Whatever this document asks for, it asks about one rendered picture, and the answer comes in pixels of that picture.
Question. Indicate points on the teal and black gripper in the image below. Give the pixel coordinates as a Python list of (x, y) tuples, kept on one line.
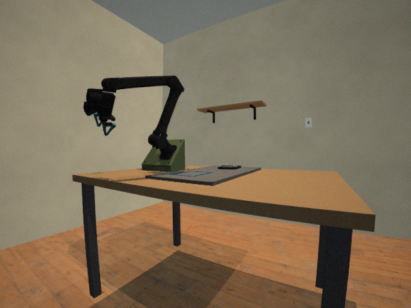
[(103, 121)]

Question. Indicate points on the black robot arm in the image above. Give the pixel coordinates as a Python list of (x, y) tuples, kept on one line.
[(157, 139)]

